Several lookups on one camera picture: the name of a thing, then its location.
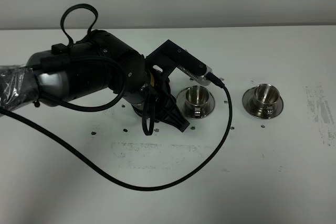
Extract stainless steel teacup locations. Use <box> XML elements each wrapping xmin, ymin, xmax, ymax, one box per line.
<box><xmin>184</xmin><ymin>86</ymin><xmax>211</xmax><ymax>119</ymax></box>
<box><xmin>252</xmin><ymin>83</ymin><xmax>281</xmax><ymax>119</ymax></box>

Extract middle stainless steel saucer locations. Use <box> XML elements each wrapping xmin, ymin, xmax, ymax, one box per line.
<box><xmin>176</xmin><ymin>86</ymin><xmax>215</xmax><ymax>119</ymax></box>

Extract right stainless steel saucer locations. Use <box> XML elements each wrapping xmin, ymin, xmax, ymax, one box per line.
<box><xmin>242</xmin><ymin>83</ymin><xmax>284</xmax><ymax>120</ymax></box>

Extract right stainless steel teacup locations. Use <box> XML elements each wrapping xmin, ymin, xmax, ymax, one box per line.
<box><xmin>252</xmin><ymin>83</ymin><xmax>281</xmax><ymax>119</ymax></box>

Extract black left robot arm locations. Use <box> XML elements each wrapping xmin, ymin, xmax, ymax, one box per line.
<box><xmin>1</xmin><ymin>30</ymin><xmax>188</xmax><ymax>135</ymax></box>

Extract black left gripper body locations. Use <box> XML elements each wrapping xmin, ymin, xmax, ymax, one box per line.
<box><xmin>130</xmin><ymin>68</ymin><xmax>171</xmax><ymax>122</ymax></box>

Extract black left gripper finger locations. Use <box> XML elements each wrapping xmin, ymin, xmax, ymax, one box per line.
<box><xmin>157</xmin><ymin>93</ymin><xmax>190</xmax><ymax>132</ymax></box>

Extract stainless steel saucer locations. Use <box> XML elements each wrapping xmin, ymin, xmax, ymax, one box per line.
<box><xmin>242</xmin><ymin>83</ymin><xmax>284</xmax><ymax>120</ymax></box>
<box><xmin>176</xmin><ymin>86</ymin><xmax>215</xmax><ymax>119</ymax></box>

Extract black left camera cable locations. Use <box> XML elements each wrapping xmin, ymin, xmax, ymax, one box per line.
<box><xmin>0</xmin><ymin>73</ymin><xmax>233</xmax><ymax>192</ymax></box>

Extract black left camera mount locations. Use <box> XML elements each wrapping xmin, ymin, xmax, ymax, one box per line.
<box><xmin>145</xmin><ymin>40</ymin><xmax>206</xmax><ymax>77</ymax></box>

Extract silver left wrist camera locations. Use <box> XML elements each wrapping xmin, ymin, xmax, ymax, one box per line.
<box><xmin>177</xmin><ymin>65</ymin><xmax>212</xmax><ymax>86</ymax></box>

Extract middle stainless steel teacup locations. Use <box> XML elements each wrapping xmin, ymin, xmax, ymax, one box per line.
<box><xmin>184</xmin><ymin>86</ymin><xmax>211</xmax><ymax>119</ymax></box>

